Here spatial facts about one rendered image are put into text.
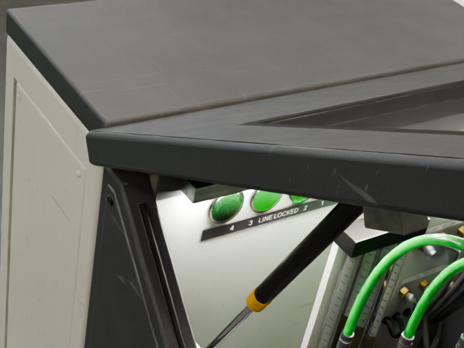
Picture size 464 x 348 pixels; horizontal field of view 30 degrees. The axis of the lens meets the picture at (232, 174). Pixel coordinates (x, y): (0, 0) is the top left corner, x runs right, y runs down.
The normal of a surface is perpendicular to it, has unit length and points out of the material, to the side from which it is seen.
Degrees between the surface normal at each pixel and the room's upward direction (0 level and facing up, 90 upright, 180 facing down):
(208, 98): 0
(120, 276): 90
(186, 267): 90
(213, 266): 90
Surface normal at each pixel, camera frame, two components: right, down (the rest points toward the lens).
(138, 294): -0.83, 0.19
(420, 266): 0.54, 0.55
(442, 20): 0.17, -0.81
